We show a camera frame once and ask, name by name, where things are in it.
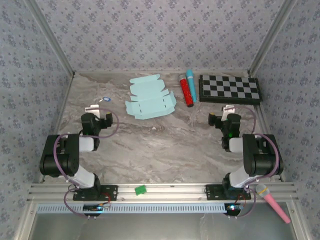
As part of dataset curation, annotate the aluminium frame post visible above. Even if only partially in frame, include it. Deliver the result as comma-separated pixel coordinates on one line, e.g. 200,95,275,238
248,0,300,76
24,0,76,76

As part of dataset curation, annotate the wide aluminium frame rail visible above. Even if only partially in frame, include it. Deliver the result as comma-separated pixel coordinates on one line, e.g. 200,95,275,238
26,182,300,203

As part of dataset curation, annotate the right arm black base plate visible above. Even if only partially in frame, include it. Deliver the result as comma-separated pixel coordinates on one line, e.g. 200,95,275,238
205,184,252,201

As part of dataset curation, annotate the thin aluminium table rail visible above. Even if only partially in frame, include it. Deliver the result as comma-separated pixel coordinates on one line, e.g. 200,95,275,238
74,69,251,75

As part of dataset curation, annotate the red glitter tube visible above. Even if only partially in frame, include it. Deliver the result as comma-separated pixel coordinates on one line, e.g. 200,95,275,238
179,74,195,108

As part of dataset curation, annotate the left wrist white camera bracket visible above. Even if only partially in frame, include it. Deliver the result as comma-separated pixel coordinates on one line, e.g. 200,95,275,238
84,104,101,119

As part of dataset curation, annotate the light blue paper box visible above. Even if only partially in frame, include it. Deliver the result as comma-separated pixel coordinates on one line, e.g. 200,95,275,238
124,74,176,121

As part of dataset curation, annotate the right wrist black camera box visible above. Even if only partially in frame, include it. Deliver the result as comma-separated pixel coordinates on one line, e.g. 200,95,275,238
225,112,242,129

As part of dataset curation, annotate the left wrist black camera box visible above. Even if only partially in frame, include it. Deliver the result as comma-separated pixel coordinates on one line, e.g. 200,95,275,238
81,112,98,129

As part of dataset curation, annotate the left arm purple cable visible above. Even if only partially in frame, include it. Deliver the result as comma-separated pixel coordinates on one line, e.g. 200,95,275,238
53,107,120,219

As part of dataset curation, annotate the pink toy microphone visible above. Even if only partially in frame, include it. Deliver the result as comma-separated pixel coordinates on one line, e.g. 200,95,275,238
254,183,292,224

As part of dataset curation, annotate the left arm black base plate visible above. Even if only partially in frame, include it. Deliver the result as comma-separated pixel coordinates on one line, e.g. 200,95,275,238
72,184,119,202

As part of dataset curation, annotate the aluminium table side rail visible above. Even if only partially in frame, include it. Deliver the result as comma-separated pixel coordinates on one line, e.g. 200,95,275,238
38,71,76,183
248,71,286,183

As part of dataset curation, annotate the grey slotted cable duct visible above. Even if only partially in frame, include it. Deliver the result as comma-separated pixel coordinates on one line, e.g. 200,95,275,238
36,202,227,214

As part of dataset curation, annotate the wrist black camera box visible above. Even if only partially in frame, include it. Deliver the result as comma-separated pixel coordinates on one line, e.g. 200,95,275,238
225,112,242,129
81,112,98,129

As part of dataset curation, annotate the teal tube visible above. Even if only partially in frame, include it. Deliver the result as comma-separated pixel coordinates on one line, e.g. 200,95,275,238
185,69,198,103

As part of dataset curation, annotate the small green block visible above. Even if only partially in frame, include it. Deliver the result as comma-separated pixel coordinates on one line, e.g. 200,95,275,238
134,184,148,196

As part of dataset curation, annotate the black grey chessboard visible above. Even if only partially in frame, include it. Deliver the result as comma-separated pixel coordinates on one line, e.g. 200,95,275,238
198,74,263,106

